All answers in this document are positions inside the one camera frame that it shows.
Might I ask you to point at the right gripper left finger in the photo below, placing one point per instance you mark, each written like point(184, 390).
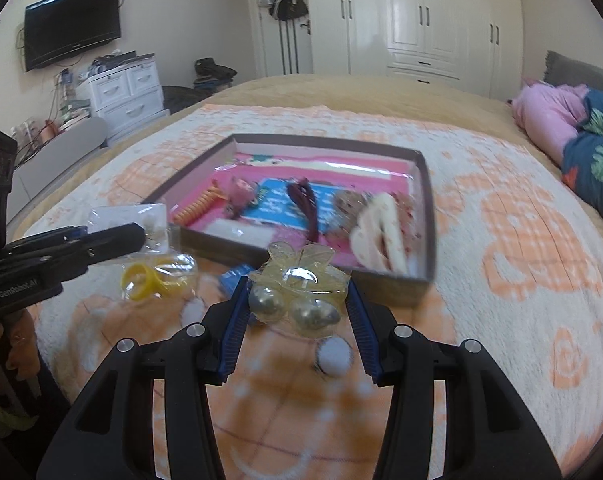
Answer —
point(108, 432)

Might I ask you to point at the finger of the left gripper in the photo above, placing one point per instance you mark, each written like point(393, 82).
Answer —
point(45, 240)
point(112, 243)

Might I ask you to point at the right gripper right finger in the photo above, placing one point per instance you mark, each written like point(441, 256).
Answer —
point(490, 434)

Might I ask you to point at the yellow rings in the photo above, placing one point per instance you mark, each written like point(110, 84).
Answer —
point(154, 277)

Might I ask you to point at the blue small box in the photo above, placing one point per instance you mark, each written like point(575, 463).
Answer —
point(230, 279)

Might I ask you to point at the pink fluffy hair clip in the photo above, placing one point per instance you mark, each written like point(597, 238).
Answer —
point(241, 194)

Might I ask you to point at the red ball earrings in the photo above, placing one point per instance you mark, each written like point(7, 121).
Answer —
point(241, 232)

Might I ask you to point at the clear pearl bow clip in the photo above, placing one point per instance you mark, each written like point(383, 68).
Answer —
point(299, 289)

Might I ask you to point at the dark maroon hair clip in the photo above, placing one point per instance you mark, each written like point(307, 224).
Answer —
point(302, 195)

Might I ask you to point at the white claw hair clip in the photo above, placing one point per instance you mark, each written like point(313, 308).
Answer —
point(377, 240)

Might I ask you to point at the sheer red-dotted bow clip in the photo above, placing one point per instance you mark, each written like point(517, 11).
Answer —
point(348, 205)

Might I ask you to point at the left hand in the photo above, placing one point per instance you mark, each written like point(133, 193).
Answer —
point(23, 356)

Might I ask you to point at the grey sofa bench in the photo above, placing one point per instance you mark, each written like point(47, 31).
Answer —
point(62, 154)

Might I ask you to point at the white drawer cabinet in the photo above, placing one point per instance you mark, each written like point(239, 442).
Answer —
point(128, 97)

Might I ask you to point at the orange white fleece blanket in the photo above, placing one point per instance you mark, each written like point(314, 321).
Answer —
point(481, 259)

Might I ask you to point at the dark clothes pile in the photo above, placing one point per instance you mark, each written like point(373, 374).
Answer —
point(178, 98)

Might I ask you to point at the stool with dark clothes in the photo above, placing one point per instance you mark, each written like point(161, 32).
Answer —
point(212, 77)

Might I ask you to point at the bed with tan cover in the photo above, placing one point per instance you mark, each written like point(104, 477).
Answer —
point(381, 95)

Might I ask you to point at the shallow brown cardboard tray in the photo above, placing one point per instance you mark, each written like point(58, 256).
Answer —
point(330, 165)

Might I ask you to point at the white door with bags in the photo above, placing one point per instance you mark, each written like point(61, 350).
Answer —
point(281, 48)

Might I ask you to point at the blue floral quilt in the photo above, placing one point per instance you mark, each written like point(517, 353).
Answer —
point(582, 166)

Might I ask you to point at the grey headboard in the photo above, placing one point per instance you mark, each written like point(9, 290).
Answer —
point(562, 70)

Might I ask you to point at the white built-in wardrobe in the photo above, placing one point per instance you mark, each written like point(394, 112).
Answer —
point(471, 45)

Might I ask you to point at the black wall television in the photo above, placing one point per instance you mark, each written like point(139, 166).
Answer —
point(58, 29)

